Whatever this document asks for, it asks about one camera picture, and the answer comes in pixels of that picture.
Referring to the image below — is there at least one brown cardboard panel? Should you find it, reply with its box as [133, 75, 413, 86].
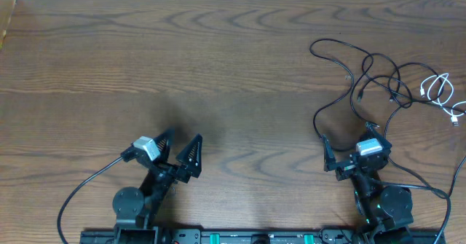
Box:
[0, 0, 17, 49]

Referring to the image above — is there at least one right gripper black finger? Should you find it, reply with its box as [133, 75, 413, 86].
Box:
[322, 135, 336, 172]
[365, 122, 392, 150]

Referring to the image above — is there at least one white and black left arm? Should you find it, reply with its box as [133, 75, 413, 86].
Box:
[112, 130, 202, 243]

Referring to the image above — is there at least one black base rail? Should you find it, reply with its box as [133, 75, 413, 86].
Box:
[79, 228, 447, 244]

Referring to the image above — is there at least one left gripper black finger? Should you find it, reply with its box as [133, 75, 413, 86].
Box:
[176, 134, 202, 178]
[154, 128, 174, 162]

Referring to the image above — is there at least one black right camera cable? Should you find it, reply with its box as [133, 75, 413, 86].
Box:
[367, 178, 452, 244]

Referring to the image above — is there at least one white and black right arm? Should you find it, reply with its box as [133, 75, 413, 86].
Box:
[322, 124, 414, 243]

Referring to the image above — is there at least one white USB cable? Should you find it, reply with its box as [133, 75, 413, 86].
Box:
[419, 72, 466, 127]

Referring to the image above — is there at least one black left camera cable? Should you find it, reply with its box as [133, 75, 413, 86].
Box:
[56, 155, 125, 244]

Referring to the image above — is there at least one black camera cable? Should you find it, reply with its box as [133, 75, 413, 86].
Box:
[56, 155, 125, 244]
[367, 178, 452, 244]

